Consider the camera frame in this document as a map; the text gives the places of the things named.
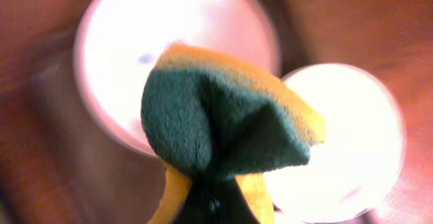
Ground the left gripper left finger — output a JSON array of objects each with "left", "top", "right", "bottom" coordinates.
[{"left": 171, "top": 181, "right": 212, "bottom": 224}]

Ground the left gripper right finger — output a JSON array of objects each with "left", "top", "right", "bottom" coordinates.
[{"left": 216, "top": 179, "right": 259, "bottom": 224}]

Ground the green and yellow sponge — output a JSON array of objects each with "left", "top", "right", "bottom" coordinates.
[{"left": 141, "top": 44, "right": 326, "bottom": 223}]

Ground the white plate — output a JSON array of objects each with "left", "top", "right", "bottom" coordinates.
[
  {"left": 265, "top": 64, "right": 406, "bottom": 223},
  {"left": 73, "top": 0, "right": 282, "bottom": 155}
]

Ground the brown serving tray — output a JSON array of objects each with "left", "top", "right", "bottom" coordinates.
[{"left": 34, "top": 0, "right": 432, "bottom": 223}]

